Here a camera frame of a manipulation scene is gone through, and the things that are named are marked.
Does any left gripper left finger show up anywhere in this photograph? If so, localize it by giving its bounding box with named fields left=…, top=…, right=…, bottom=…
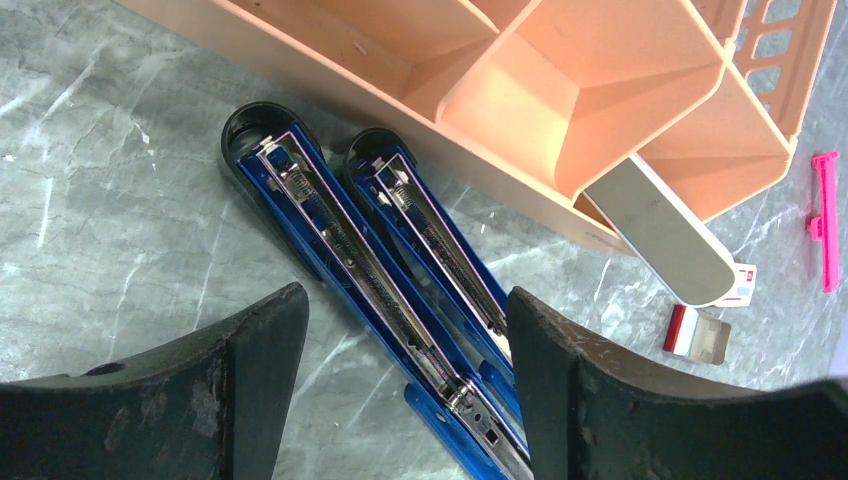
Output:
left=1, top=283, right=309, bottom=479

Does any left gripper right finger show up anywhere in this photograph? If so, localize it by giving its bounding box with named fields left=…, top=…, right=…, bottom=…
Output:
left=506, top=287, right=847, bottom=479

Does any red white staple box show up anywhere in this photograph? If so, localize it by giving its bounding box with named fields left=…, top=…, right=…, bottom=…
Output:
left=713, top=263, right=757, bottom=308

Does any blue stapler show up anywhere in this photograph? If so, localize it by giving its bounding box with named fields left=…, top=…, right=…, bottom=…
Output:
left=221, top=101, right=533, bottom=479
left=339, top=128, right=522, bottom=421

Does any white grey stapler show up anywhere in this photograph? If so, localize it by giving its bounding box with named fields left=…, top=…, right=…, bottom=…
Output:
left=584, top=154, right=736, bottom=307

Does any pink plastic clip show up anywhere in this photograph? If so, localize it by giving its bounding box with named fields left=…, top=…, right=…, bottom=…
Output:
left=807, top=151, right=841, bottom=294

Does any orange plastic desk organizer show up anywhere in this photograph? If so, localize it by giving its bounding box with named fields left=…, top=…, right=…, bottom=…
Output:
left=129, top=0, right=836, bottom=252

